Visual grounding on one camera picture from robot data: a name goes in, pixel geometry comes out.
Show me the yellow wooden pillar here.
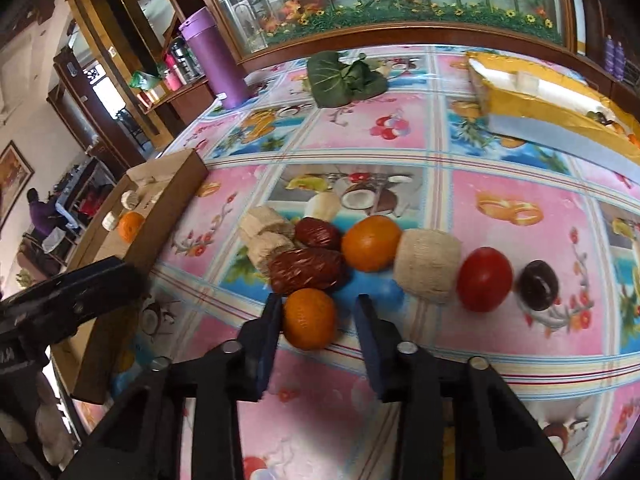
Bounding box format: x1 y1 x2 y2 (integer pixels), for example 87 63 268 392
65 0 176 136

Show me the dark brown ring-shaped fruit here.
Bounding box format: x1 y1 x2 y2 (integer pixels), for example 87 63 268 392
516 259 560 311

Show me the yellow gift box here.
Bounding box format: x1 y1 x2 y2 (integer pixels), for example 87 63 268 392
467 51 640 186

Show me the green leafy vegetable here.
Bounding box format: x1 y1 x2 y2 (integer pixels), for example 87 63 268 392
306 51 390 109

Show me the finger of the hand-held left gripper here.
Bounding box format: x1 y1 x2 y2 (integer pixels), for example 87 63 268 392
0 256 149 347

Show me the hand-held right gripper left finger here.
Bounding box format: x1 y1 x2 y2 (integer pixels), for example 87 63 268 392
60 292 286 480

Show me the small red date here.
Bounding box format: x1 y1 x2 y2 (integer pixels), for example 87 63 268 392
294 216 343 251

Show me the green bag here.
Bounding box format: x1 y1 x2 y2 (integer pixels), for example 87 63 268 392
129 69 163 92

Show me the large red date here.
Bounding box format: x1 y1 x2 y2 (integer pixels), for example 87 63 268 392
267 247 348 296

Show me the purple thermos bottle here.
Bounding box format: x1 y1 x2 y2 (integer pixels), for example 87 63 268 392
179 6 251 110

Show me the large pale sugarcane chunk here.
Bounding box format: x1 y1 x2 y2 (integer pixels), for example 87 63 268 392
393 228 462 305

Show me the fruit print tablecloth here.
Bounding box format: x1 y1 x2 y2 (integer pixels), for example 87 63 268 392
50 45 640 480

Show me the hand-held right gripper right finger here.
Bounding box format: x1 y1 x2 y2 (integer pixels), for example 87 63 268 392
354 294 576 480

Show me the framed wall picture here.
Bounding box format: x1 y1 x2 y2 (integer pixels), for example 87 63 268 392
0 141 36 231

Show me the black thermos flask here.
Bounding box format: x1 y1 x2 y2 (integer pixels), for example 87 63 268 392
172 37 201 86

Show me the cardboard tray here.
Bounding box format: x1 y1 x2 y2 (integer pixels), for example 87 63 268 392
50 149 210 406

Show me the orange mandarin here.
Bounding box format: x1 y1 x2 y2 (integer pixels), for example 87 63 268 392
117 211 147 244
282 287 337 351
341 215 404 273

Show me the red tomato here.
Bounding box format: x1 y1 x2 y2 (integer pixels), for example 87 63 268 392
456 246 514 312

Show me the wooden cabinet counter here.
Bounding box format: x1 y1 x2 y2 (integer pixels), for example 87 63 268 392
140 72 221 136

